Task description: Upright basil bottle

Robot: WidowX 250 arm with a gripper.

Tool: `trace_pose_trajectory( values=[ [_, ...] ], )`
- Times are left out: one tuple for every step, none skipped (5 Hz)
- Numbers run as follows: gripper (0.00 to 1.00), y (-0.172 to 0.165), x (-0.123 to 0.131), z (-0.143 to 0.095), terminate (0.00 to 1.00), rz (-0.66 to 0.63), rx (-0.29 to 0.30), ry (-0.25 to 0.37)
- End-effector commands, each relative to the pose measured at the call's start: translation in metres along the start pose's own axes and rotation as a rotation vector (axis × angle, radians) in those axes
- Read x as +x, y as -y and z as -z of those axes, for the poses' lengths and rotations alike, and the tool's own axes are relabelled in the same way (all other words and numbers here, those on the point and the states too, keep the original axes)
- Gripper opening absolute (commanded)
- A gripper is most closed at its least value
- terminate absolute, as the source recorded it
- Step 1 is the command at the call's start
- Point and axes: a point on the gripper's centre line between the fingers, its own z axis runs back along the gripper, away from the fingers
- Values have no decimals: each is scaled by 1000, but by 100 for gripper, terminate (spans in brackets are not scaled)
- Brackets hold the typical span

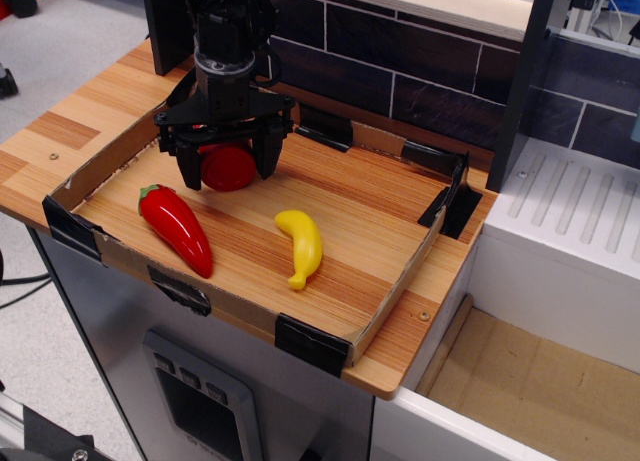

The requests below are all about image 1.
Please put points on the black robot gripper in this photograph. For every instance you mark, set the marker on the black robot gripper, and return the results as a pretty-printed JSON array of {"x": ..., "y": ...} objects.
[{"x": 205, "y": 105}]

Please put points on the red-lidded spice bottle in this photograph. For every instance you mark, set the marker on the red-lidded spice bottle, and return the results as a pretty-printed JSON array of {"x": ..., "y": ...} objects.
[{"x": 227, "y": 163}]

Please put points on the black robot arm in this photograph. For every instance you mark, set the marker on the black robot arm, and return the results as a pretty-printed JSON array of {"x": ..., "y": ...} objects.
[{"x": 229, "y": 34}]

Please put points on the taped cardboard fence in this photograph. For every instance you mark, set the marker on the taped cardboard fence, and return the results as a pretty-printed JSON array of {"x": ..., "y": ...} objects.
[{"x": 386, "y": 269}]

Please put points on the red toy chili pepper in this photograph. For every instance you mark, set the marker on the red toy chili pepper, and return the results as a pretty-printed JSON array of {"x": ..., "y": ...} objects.
[{"x": 174, "y": 221}]

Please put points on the yellow toy banana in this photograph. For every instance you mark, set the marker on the yellow toy banana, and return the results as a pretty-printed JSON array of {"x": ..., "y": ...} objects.
[{"x": 307, "y": 244}]

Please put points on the grey dishwasher control panel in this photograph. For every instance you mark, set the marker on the grey dishwasher control panel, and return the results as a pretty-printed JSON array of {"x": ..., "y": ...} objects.
[{"x": 214, "y": 410}]

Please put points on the white toy sink unit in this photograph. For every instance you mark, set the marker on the white toy sink unit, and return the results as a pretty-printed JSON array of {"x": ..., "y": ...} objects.
[{"x": 536, "y": 354}]

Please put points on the dark left back post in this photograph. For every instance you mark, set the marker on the dark left back post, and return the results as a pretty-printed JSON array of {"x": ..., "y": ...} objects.
[{"x": 170, "y": 33}]

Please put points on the dark grey vertical post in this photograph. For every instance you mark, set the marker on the dark grey vertical post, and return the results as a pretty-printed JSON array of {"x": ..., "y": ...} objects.
[{"x": 506, "y": 150}]

